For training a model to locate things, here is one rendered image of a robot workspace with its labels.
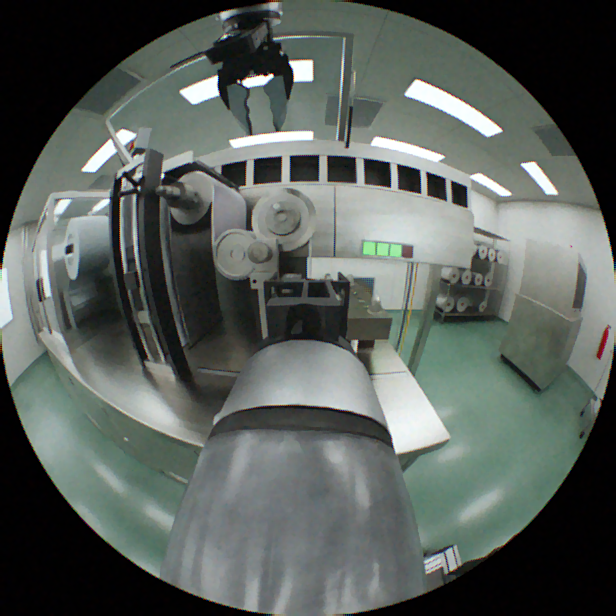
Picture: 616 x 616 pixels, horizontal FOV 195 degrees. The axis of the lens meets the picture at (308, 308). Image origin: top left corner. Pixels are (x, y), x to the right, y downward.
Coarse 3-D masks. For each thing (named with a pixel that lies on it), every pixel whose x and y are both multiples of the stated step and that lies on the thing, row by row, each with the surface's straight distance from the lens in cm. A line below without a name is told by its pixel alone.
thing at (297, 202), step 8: (272, 200) 42; (280, 200) 42; (288, 200) 42; (296, 200) 42; (264, 208) 42; (304, 208) 41; (264, 216) 42; (304, 216) 41; (264, 224) 42; (304, 224) 41; (264, 232) 42; (272, 232) 42; (296, 232) 40; (304, 232) 41; (280, 240) 41; (288, 240) 41
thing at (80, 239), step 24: (72, 216) 113; (96, 216) 118; (72, 240) 111; (96, 240) 116; (72, 264) 109; (96, 264) 114; (48, 288) 118; (72, 288) 108; (96, 288) 114; (48, 312) 142; (72, 312) 108; (96, 312) 113; (120, 312) 121; (72, 336) 109
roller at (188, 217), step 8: (192, 176) 56; (200, 176) 54; (192, 184) 55; (200, 184) 53; (208, 184) 52; (200, 192) 52; (208, 192) 51; (200, 200) 52; (208, 200) 50; (176, 208) 57; (200, 208) 51; (208, 208) 50; (176, 216) 56; (184, 216) 54; (192, 216) 53; (200, 216) 51; (208, 216) 53; (192, 224) 54; (200, 224) 55; (208, 224) 58
